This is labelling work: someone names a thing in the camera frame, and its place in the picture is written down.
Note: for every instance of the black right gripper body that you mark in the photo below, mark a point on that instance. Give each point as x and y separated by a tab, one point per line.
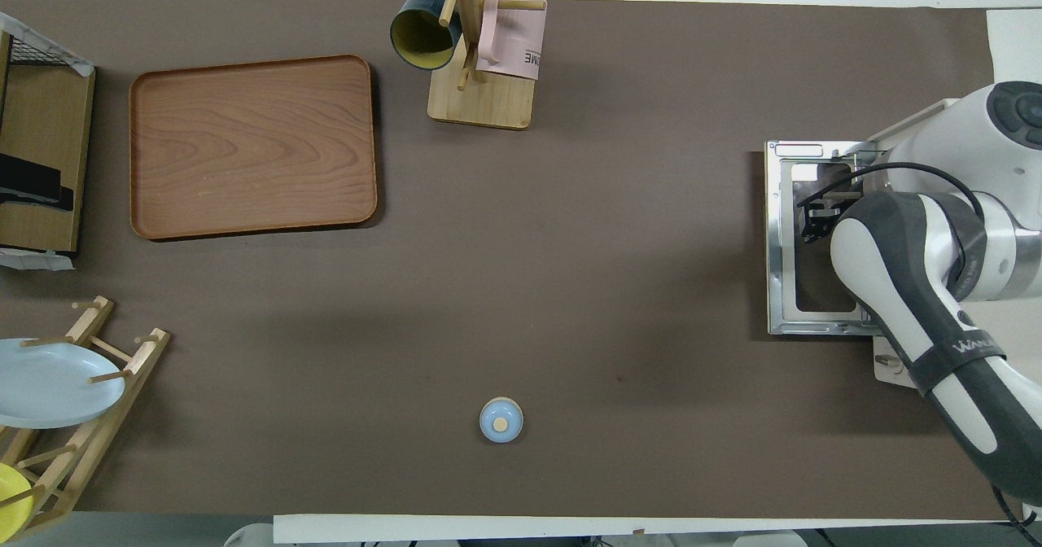
838	203

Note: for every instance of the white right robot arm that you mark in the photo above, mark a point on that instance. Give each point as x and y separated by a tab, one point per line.
920	286

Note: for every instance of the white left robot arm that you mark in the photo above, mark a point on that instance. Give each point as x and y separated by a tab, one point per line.
248	535

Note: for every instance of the brown table mat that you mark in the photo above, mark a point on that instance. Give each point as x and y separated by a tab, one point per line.
570	270

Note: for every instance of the pink mug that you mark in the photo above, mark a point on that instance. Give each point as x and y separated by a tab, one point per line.
513	50

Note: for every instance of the wooden mug tree stand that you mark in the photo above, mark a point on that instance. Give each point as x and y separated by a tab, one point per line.
480	103

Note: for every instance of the blue dome with wooden knob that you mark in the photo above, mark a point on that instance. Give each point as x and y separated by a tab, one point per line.
501	421

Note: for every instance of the dark blue mug yellow inside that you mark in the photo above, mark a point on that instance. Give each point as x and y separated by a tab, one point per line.
419	34

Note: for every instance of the brown wooden tray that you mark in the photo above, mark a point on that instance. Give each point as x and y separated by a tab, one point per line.
252	148

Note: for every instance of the wooden plate rack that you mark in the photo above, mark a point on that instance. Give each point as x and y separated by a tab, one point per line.
122	368

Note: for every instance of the light blue plate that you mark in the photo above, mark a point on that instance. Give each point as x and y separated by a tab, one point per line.
57	384

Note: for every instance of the black flat block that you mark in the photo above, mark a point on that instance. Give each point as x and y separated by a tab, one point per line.
32	185

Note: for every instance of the yellow plate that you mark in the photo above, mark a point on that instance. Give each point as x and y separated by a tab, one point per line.
12	502

